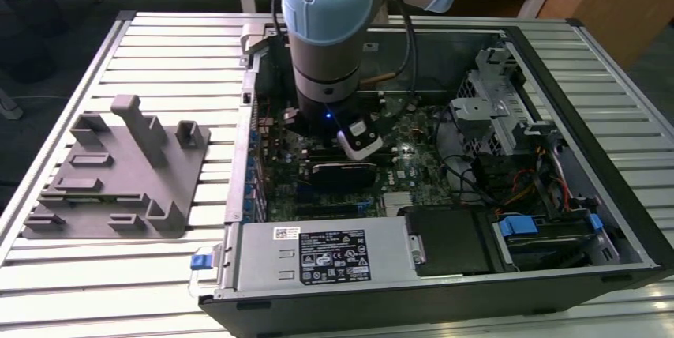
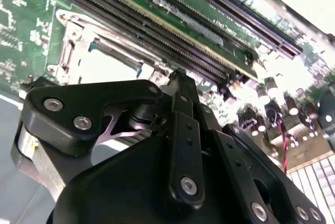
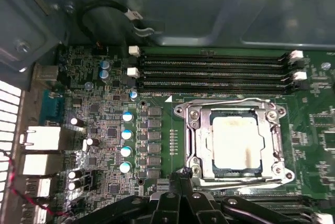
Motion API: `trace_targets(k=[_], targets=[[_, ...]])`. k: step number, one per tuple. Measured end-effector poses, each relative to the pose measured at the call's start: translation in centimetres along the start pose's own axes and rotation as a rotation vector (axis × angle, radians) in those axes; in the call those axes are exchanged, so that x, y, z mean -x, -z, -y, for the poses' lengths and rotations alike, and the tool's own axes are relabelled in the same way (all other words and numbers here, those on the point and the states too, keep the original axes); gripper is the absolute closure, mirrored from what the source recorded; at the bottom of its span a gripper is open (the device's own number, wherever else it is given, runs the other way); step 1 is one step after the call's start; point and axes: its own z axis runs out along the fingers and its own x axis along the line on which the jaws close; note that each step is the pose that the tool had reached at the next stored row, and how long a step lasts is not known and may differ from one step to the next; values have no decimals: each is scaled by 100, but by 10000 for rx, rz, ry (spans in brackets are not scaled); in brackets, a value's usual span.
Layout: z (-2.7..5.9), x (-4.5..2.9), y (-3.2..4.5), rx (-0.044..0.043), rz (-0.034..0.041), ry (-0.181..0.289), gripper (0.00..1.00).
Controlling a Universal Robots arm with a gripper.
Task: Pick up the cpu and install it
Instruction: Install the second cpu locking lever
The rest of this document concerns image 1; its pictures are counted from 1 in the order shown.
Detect black graphics card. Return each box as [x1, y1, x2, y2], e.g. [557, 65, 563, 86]
[307, 160, 377, 187]

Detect green motherboard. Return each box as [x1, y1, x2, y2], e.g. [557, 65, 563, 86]
[252, 95, 459, 223]

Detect silver finned heatsink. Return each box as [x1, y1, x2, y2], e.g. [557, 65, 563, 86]
[381, 191, 415, 209]

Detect grey metal drive cage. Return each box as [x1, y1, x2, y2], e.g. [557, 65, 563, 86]
[449, 47, 532, 157]

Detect silver power supply unit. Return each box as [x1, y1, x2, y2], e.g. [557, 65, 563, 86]
[230, 217, 416, 291]

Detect black plastic shroud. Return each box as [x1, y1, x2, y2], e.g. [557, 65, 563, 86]
[401, 205, 499, 278]

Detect grey parts rack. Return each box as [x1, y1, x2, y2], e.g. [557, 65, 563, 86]
[20, 94, 212, 240]

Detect hard disk in blue carrier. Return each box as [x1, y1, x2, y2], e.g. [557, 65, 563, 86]
[496, 213, 604, 270]

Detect black open PC case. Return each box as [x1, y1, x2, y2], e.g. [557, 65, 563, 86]
[186, 21, 663, 338]

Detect grey chair foot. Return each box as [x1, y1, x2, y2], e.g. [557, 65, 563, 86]
[0, 87, 22, 120]

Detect white camera with black face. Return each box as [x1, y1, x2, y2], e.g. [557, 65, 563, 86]
[335, 115, 384, 162]

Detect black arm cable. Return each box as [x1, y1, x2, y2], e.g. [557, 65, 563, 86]
[387, 0, 421, 122]

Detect coloured power wire bundle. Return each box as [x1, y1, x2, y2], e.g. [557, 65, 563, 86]
[491, 167, 572, 215]

